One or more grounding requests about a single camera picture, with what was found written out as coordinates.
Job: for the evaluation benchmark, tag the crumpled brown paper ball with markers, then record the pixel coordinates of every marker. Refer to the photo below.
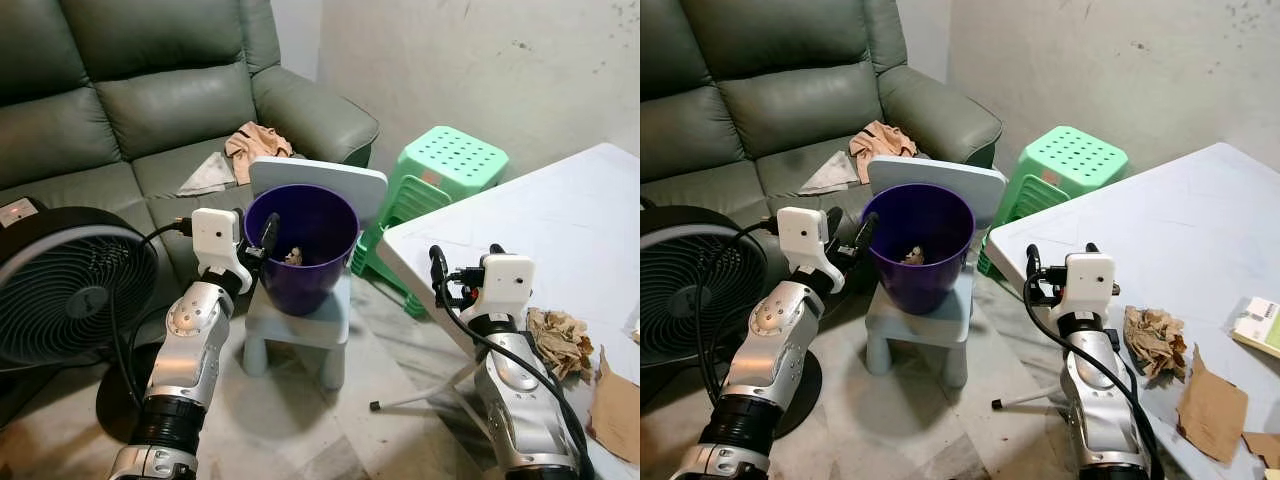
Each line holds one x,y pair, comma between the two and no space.
560,340
1155,340

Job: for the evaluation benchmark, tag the small torn cardboard piece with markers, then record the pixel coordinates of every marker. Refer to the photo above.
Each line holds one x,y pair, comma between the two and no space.
1265,448

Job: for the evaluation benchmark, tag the small pale blue chair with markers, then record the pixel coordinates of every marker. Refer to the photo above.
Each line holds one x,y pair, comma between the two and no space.
300,325
920,325

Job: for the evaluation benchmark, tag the large torn cardboard piece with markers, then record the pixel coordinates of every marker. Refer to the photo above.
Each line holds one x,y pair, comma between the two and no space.
1210,410
615,410

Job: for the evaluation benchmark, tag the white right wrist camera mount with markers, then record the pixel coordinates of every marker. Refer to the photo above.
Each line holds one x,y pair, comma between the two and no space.
505,280
1090,280

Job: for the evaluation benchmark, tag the black round floor fan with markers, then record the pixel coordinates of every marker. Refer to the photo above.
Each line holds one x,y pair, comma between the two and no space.
690,290
60,290

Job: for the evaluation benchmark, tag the crumpled orange cloth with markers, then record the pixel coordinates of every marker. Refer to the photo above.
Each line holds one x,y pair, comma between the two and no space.
255,145
880,145

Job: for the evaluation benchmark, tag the white and green paper box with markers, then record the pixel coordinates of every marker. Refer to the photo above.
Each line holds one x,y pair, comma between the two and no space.
1260,325

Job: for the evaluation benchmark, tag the purple plastic rubbish bin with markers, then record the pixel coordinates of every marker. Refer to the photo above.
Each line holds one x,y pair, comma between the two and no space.
925,290
305,290

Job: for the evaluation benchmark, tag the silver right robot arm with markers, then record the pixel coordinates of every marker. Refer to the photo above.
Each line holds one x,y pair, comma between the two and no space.
1095,390
515,380

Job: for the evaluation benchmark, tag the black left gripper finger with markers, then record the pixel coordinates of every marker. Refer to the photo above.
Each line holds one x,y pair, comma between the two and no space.
834,222
241,222
868,230
271,230

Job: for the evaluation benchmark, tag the small crumpled paper trash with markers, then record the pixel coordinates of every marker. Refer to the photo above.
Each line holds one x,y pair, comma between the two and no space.
293,257
914,257

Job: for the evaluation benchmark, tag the grey folded cloth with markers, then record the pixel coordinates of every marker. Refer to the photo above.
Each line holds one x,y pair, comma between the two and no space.
212,178
835,178

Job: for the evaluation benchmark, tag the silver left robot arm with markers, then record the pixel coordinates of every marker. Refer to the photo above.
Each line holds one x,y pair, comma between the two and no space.
190,350
770,360

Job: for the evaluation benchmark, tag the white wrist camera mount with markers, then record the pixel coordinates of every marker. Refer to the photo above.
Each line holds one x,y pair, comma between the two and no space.
213,235
505,280
1090,280
800,235

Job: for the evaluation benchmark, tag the green plastic stool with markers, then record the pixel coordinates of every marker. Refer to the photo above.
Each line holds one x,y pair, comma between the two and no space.
450,155
1075,155

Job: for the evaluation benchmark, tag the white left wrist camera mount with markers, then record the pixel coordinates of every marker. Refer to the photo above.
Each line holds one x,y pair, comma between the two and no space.
800,235
213,235

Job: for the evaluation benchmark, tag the white metal table leg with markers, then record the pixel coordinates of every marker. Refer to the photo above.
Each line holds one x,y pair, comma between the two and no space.
1030,392
420,393

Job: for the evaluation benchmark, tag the grey-green leather sofa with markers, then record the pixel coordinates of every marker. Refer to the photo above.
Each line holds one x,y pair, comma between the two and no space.
170,100
800,100

